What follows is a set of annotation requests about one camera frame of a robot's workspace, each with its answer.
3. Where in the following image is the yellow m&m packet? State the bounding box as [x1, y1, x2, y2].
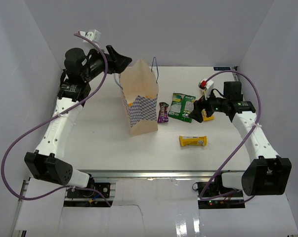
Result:
[201, 109, 214, 121]

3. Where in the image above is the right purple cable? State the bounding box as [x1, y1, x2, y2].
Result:
[198, 71, 262, 205]

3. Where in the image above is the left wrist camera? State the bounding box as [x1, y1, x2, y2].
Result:
[78, 30, 101, 43]

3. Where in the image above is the yellow snack bar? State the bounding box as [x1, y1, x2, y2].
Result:
[179, 136, 207, 147]

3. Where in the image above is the purple m&m packet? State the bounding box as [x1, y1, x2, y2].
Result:
[157, 102, 169, 123]

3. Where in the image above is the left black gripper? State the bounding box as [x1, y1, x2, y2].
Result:
[82, 45, 132, 82]

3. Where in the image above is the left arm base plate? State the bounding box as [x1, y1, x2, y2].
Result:
[66, 183, 111, 198]

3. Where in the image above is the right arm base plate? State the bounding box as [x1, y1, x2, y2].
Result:
[198, 183, 245, 210]

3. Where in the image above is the paper bag blue checkered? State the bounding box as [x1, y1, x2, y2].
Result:
[114, 59, 159, 136]

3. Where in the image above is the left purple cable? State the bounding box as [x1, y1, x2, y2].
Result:
[0, 32, 112, 207]

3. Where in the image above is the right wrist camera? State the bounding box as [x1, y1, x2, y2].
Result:
[198, 78, 214, 96]

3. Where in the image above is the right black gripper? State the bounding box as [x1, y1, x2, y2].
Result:
[188, 87, 228, 123]

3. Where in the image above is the purple cable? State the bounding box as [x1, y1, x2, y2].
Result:
[198, 71, 262, 205]
[0, 32, 112, 207]

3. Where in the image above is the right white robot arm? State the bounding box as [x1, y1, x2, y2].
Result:
[189, 79, 292, 197]

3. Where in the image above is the aluminium front rail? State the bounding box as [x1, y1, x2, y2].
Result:
[34, 170, 248, 179]

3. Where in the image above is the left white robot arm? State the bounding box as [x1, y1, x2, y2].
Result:
[24, 45, 132, 197]

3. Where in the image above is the green snack bag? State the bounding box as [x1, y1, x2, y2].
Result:
[168, 93, 196, 123]

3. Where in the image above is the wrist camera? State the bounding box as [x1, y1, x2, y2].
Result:
[198, 78, 214, 96]
[78, 30, 101, 43]

